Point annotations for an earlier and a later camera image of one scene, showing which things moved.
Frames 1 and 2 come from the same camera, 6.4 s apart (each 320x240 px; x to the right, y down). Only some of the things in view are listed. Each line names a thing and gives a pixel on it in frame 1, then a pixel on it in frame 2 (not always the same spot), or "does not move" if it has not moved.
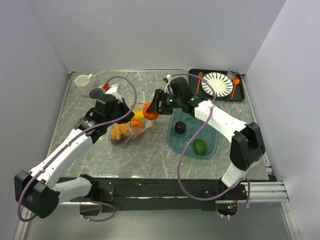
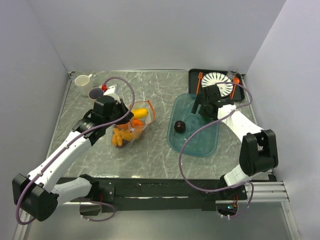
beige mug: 94,93 does not move
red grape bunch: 117,142 -> 120,146
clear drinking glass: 232,71 does not move
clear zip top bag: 121,133 does not move
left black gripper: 123,105 does not move
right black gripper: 154,108 -> 200,99
